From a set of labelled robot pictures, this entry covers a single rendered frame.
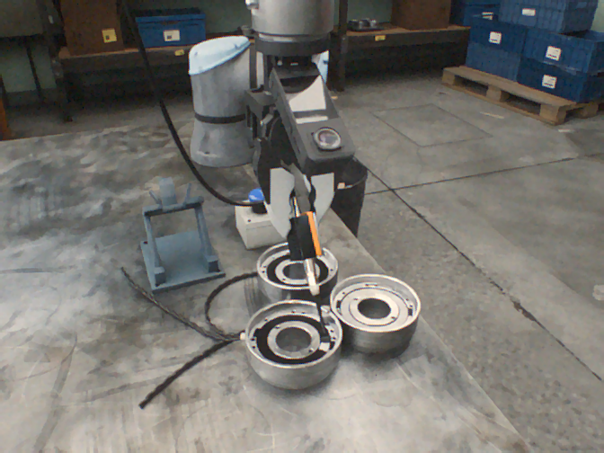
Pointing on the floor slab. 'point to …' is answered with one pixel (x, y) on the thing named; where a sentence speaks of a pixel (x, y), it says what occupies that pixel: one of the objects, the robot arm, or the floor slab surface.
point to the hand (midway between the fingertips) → (301, 227)
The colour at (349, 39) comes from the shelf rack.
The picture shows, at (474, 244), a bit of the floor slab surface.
